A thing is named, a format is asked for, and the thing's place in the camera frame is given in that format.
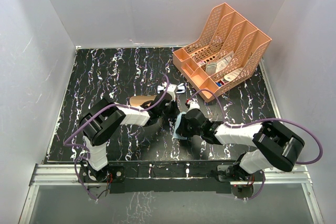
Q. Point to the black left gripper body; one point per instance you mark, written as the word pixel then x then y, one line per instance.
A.
pixel 170 112

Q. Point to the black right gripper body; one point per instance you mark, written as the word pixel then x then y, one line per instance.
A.
pixel 187 130

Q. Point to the light blue cleaning cloth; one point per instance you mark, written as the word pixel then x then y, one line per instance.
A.
pixel 177 124

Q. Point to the brown glasses case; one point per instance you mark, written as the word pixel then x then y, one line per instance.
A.
pixel 142 100

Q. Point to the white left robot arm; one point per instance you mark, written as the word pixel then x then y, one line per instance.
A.
pixel 149 109

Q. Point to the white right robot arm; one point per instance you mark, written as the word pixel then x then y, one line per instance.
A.
pixel 276 145

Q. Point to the white sunglasses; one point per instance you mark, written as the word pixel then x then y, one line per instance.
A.
pixel 180 88

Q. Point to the red and blue small items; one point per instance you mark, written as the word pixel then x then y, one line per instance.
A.
pixel 220 83

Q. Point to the grey folded pouch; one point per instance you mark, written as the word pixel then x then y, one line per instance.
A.
pixel 211 68

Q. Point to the white round disc item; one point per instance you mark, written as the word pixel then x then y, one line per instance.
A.
pixel 232 75

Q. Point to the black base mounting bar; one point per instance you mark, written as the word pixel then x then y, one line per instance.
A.
pixel 216 183

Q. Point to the peach plastic desk organizer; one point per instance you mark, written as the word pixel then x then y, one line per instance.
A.
pixel 231 41

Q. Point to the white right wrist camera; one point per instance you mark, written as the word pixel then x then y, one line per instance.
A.
pixel 192 105

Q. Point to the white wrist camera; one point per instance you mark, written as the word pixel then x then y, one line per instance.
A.
pixel 192 105
pixel 171 89

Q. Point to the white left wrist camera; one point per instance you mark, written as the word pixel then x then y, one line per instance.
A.
pixel 171 89

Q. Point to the aluminium frame rail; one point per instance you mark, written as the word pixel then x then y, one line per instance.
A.
pixel 66 173

